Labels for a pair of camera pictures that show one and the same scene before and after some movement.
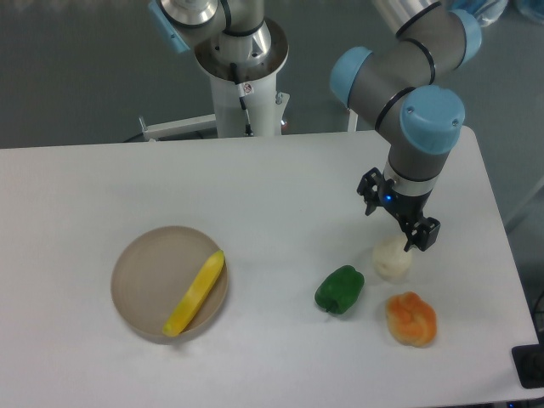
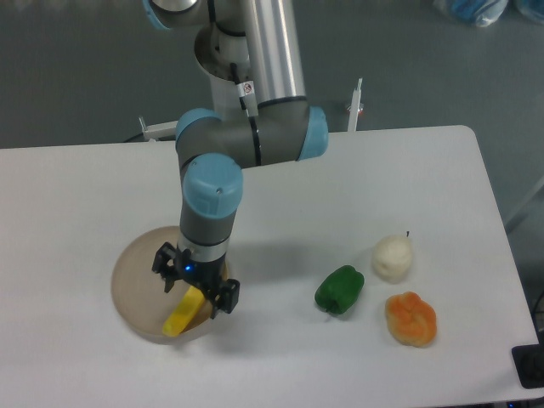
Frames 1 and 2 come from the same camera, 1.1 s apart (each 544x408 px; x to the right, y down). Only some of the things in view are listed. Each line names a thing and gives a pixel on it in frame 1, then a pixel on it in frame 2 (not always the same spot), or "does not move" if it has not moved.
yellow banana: (195, 297) does not move
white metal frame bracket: (189, 125) does not move
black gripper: (406, 208) -> (205, 275)
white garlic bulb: (392, 259) does not move
